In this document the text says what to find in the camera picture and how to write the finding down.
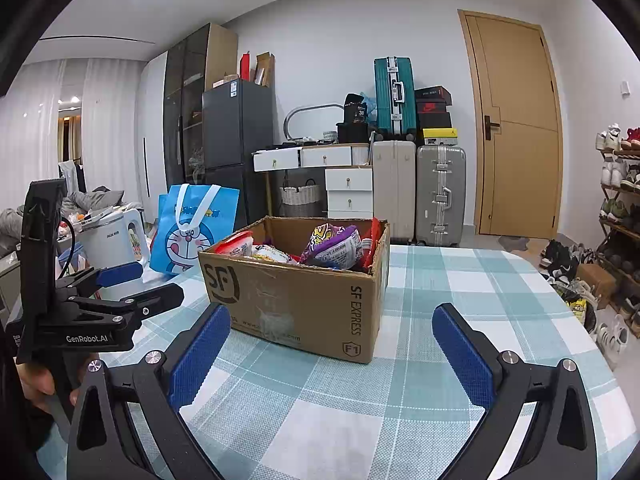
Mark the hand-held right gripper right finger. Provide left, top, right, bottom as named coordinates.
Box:
left=431, top=302, right=598, bottom=480

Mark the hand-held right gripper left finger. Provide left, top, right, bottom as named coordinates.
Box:
left=66, top=302, right=233, bottom=480

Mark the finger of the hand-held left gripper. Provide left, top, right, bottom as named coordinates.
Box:
left=67, top=282, right=185, bottom=327
left=52, top=260, right=145, bottom=307

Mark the white red-edged snack packet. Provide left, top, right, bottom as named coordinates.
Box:
left=212, top=231, right=256, bottom=259

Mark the brown cardboard box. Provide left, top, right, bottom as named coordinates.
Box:
left=197, top=216, right=391, bottom=365

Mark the purple grape candy bag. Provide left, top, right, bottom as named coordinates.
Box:
left=299, top=223, right=363, bottom=268

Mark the person's left hand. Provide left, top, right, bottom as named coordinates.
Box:
left=17, top=355, right=99, bottom=414

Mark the white electric kettle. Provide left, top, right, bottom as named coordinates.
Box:
left=80, top=207, right=151, bottom=301

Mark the grey clothes pile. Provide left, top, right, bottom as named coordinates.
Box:
left=0, top=187, right=126, bottom=257

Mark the blue cartoon tote bag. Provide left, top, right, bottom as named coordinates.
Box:
left=150, top=184, right=241, bottom=276

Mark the white sheer curtain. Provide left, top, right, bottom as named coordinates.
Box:
left=0, top=57, right=147, bottom=201

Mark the silver suitcase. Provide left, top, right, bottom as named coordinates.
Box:
left=416, top=145, right=467, bottom=247

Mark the dark glass display cabinet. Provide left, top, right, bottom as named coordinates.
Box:
left=163, top=23, right=238, bottom=201

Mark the woven basket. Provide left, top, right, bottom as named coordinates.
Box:
left=279, top=183, right=321, bottom=206

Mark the beige suitcase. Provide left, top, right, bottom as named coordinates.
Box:
left=372, top=140, right=417, bottom=246

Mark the grey refrigerator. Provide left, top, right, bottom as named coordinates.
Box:
left=202, top=79, right=275, bottom=221

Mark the wooden shoe rack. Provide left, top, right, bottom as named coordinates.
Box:
left=595, top=125, right=640, bottom=338

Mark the white drawer dresser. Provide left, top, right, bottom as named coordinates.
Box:
left=252, top=142, right=375, bottom=221

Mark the oval metal hoop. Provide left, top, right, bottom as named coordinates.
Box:
left=284, top=104, right=346, bottom=140

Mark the yellow black shoe box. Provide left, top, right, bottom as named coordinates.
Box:
left=422, top=128, right=459, bottom=147

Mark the row of shoes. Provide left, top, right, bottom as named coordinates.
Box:
left=595, top=124, right=640, bottom=331

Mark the wooden door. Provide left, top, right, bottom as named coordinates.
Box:
left=457, top=9, right=563, bottom=240

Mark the plain black shoe box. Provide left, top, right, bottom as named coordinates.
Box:
left=417, top=112, right=452, bottom=130

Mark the open brown carton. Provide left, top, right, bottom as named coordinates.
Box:
left=255, top=52, right=276, bottom=87

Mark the black storage box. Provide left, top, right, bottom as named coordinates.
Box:
left=336, top=121, right=371, bottom=144

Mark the black bag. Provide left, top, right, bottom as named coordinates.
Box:
left=343, top=93, right=369, bottom=125

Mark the teal suitcase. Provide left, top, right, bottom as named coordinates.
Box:
left=374, top=57, right=417, bottom=137

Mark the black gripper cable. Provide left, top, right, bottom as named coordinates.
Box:
left=59, top=219, right=77, bottom=278

